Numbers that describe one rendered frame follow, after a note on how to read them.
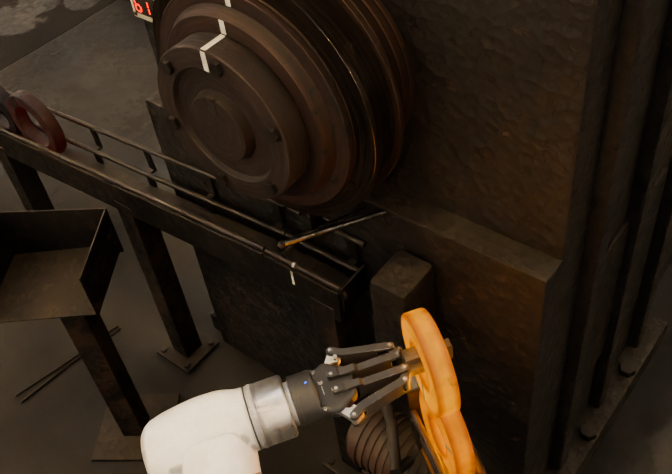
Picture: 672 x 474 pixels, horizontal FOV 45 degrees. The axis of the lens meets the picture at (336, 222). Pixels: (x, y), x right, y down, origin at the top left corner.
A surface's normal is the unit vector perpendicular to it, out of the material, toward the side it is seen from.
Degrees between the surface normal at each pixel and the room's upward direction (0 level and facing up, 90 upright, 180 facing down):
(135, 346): 0
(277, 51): 43
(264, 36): 37
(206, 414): 4
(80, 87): 0
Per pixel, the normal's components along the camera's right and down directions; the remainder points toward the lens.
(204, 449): 0.04, -0.19
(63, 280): -0.18, -0.70
